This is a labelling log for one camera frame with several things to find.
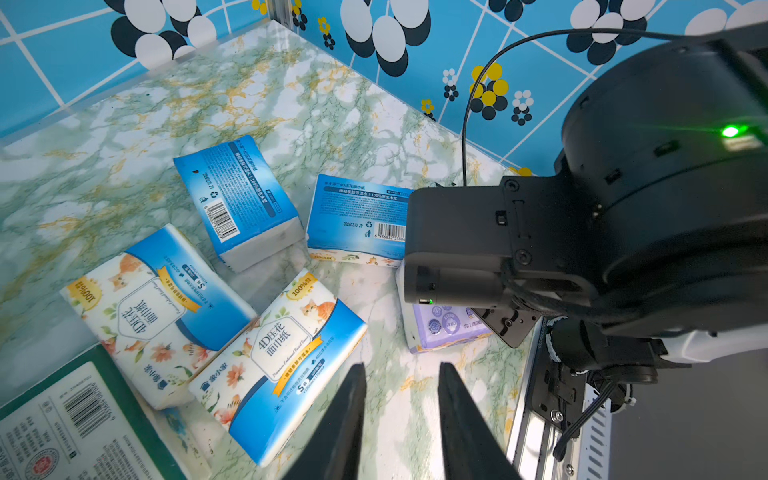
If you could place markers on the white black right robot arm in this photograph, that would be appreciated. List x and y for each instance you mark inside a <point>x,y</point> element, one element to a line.
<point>647,247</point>

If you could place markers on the green white tissue pack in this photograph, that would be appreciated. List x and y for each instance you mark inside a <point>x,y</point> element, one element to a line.
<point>84,421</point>

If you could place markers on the purple tissue pack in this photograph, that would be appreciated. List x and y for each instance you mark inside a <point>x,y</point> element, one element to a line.
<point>429,327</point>

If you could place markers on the white blue printed tissue pack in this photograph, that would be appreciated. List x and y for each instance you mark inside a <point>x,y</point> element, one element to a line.
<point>161,312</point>

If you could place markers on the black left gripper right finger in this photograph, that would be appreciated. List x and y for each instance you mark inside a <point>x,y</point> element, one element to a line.
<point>469,448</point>

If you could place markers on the colourful small tissue pack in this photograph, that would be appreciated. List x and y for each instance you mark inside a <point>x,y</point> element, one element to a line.
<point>261,386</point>

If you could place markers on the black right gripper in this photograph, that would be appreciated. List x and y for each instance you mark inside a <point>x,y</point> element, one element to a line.
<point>463,242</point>

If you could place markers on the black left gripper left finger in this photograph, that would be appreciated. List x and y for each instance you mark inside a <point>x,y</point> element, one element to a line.
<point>334,449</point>

